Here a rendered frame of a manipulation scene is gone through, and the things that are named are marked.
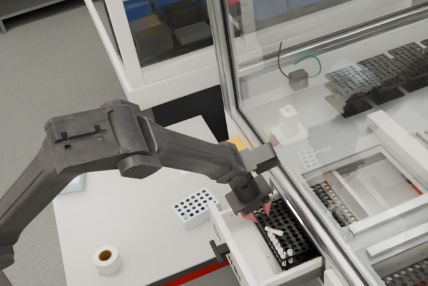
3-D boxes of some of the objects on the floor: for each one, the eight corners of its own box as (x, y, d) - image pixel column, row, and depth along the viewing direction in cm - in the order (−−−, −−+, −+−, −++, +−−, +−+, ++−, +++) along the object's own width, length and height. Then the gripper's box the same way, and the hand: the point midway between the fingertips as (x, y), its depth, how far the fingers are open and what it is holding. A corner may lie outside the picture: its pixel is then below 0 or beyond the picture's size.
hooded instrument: (174, 250, 241) (40, -190, 130) (100, 65, 382) (6, -221, 271) (397, 161, 264) (443, -276, 153) (249, 18, 405) (218, -263, 294)
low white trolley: (139, 432, 181) (71, 314, 134) (105, 292, 229) (46, 167, 181) (288, 363, 193) (274, 232, 145) (227, 243, 240) (200, 114, 192)
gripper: (253, 157, 120) (273, 197, 129) (214, 180, 119) (238, 218, 129) (265, 175, 114) (285, 216, 124) (225, 199, 114) (249, 237, 124)
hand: (260, 215), depth 126 cm, fingers open, 3 cm apart
